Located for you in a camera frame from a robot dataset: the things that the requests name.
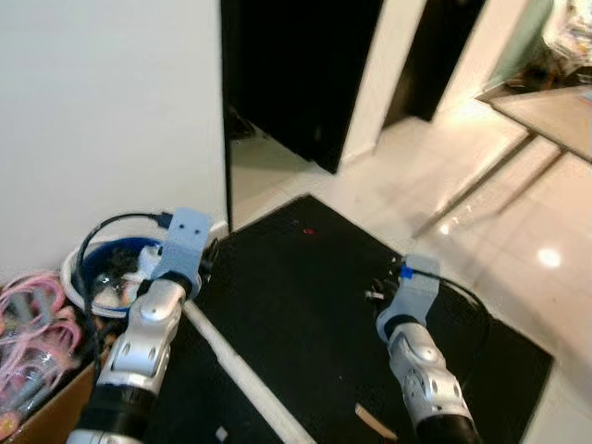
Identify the tan tape piece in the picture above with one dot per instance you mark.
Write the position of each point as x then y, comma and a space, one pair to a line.
375, 421

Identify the tiny red speck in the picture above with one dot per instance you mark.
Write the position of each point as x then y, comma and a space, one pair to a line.
308, 230

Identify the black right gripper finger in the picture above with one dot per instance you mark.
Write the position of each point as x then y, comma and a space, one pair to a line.
375, 295

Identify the pink plastic bag of bottles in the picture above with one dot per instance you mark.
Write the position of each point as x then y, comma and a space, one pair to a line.
37, 342

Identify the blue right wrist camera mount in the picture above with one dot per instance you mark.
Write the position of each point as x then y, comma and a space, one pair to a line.
412, 291

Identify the white bin with blue liner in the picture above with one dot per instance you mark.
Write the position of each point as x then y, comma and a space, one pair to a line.
116, 268

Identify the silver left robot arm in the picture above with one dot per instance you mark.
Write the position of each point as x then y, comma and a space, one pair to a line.
148, 333

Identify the long white pole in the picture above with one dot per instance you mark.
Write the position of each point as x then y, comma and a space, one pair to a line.
245, 379

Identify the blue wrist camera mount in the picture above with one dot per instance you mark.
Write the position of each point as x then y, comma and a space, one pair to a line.
185, 242
412, 291

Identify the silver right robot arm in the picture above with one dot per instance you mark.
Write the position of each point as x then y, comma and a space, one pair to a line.
425, 370

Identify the small white paper scrap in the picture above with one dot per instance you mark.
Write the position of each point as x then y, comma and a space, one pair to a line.
221, 434

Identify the black floor mat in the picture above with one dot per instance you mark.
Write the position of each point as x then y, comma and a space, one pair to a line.
314, 314

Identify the wooden table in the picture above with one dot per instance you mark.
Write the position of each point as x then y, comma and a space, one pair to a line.
555, 116

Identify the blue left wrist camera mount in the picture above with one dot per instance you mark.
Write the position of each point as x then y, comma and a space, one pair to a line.
185, 242

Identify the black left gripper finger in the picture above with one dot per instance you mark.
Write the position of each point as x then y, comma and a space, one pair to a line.
212, 248

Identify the brown cardboard box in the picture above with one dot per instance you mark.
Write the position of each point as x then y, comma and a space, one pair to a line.
55, 416

